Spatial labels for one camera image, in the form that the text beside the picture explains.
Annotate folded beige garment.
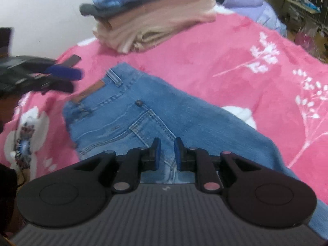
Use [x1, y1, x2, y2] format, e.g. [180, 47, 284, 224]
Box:
[92, 18, 191, 55]

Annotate wooden shelf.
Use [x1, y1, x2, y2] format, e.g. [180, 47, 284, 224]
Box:
[266, 0, 321, 13]

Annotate folded pink garment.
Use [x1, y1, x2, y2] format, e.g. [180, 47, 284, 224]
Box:
[96, 0, 218, 35]

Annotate pink floral blanket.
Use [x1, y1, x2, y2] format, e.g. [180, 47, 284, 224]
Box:
[0, 4, 328, 236]

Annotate blue denim jeans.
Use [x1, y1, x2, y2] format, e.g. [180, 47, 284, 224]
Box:
[63, 62, 328, 239]

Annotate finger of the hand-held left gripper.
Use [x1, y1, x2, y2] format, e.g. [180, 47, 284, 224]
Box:
[43, 55, 84, 81]
[33, 79, 75, 95]

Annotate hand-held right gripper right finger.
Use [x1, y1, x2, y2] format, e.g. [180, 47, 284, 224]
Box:
[174, 137, 259, 194]

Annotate light purple quilt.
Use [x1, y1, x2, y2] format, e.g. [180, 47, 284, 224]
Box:
[245, 1, 288, 38]

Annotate pink plastic bag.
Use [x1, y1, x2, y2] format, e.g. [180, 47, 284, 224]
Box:
[294, 30, 319, 52]

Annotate person's dark clothing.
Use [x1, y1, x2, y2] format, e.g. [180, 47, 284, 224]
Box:
[0, 163, 19, 236]

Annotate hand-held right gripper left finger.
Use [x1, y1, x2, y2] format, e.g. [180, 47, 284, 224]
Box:
[73, 138, 162, 194]

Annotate metal wire rack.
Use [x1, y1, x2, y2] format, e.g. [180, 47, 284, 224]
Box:
[302, 0, 328, 36]

